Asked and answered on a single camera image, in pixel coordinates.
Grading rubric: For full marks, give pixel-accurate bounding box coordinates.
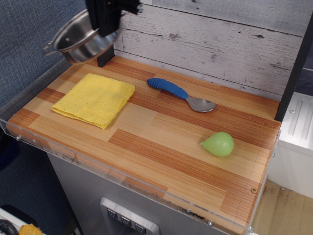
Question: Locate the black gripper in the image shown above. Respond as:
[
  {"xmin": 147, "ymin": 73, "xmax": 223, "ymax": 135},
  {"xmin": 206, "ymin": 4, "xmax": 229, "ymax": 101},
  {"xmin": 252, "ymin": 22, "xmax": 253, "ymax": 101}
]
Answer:
[{"xmin": 85, "ymin": 0, "xmax": 143, "ymax": 37}]

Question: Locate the stainless steel two-handled pan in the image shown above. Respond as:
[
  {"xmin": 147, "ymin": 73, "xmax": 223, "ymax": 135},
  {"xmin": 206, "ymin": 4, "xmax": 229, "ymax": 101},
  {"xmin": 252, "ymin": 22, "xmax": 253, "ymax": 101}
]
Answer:
[{"xmin": 43, "ymin": 9, "xmax": 121, "ymax": 64}]

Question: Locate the folded yellow cloth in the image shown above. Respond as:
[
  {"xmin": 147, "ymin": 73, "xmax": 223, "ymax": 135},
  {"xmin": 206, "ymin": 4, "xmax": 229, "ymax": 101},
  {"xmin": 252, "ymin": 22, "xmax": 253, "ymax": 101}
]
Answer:
[{"xmin": 51, "ymin": 73, "xmax": 135, "ymax": 129}]

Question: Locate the green plastic pear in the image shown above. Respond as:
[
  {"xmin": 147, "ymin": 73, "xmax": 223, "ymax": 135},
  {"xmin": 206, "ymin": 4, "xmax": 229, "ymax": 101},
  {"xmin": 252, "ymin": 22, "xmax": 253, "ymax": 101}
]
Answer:
[{"xmin": 201, "ymin": 132, "xmax": 234, "ymax": 157}]

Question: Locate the silver cabinet with button panel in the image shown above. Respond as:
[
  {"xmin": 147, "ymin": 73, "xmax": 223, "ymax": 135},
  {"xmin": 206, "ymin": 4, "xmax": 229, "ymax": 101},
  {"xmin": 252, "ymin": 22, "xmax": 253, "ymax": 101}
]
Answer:
[{"xmin": 48, "ymin": 154, "xmax": 223, "ymax": 235}]

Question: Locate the yellow object bottom left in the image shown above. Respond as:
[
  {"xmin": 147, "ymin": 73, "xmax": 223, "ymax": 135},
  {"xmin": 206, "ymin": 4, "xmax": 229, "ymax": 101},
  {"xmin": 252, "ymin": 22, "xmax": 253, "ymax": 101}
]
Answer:
[{"xmin": 19, "ymin": 224, "xmax": 43, "ymax": 235}]

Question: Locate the white aluminium side block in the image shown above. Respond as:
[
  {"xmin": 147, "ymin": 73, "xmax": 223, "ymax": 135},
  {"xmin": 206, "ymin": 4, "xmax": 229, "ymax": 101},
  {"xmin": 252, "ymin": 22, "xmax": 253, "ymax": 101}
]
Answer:
[{"xmin": 268, "ymin": 92, "xmax": 313, "ymax": 198}]

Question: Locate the black left vertical post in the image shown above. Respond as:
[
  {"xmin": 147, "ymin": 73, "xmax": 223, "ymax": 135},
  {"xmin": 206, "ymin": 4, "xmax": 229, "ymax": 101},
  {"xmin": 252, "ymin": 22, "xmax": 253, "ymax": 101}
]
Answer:
[{"xmin": 97, "ymin": 46, "xmax": 115, "ymax": 67}]

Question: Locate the black vertical post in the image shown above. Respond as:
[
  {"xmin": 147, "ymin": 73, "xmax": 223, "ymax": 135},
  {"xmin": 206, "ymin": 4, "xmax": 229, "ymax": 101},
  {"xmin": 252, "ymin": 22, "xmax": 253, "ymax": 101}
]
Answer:
[
  {"xmin": 97, "ymin": 46, "xmax": 115, "ymax": 67},
  {"xmin": 274, "ymin": 15, "xmax": 313, "ymax": 122}
]

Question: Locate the blue-handled metal spoon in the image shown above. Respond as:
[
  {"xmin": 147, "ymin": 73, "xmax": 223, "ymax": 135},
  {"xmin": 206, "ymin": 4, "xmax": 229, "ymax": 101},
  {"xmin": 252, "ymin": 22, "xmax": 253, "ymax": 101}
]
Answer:
[{"xmin": 147, "ymin": 78, "xmax": 216, "ymax": 113}]

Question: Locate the clear acrylic guard rail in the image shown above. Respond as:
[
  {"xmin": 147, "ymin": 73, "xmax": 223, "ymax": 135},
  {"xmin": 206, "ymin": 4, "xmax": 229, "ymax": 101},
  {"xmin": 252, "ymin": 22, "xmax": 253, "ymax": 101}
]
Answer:
[{"xmin": 0, "ymin": 36, "xmax": 282, "ymax": 235}]

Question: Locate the black right vertical post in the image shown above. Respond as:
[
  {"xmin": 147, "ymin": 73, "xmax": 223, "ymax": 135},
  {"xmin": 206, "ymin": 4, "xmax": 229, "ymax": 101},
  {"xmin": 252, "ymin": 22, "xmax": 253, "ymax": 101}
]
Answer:
[{"xmin": 274, "ymin": 15, "xmax": 313, "ymax": 122}]

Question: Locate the black braided cable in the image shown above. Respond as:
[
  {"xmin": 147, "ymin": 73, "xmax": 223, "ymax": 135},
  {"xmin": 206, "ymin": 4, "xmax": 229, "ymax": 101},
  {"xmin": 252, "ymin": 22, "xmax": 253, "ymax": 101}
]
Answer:
[{"xmin": 0, "ymin": 219, "xmax": 20, "ymax": 235}]

